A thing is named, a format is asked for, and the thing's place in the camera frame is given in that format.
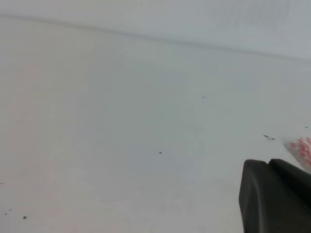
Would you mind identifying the pink white wavy striped towel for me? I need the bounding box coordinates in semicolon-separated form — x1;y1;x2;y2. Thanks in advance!
283;136;311;173

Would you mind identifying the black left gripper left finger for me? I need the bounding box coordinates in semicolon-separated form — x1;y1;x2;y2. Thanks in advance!
239;160;311;233

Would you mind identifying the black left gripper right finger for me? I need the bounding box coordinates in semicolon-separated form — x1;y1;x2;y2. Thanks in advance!
269;159;311;208

